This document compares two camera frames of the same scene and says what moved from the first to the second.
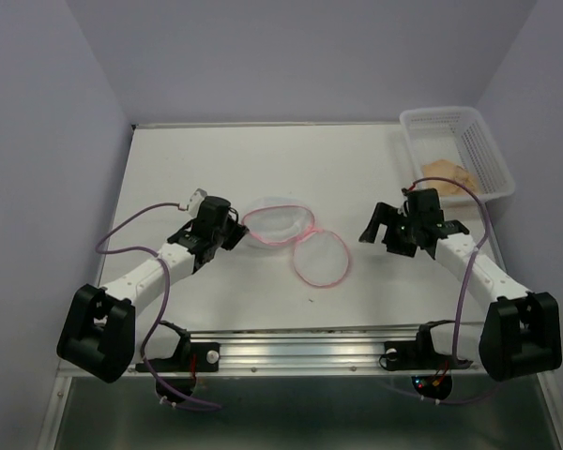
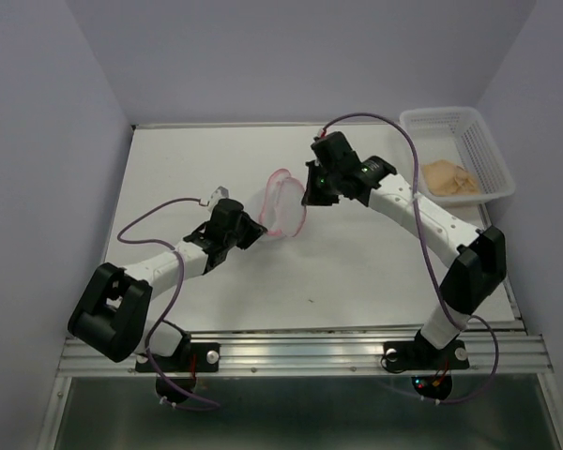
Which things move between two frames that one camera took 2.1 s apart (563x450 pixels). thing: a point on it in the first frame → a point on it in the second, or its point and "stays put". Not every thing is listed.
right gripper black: (384, 214) → (313, 196)
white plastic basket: (455, 143) stays put
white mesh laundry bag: (320, 257) → (283, 209)
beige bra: (446, 169) stays put
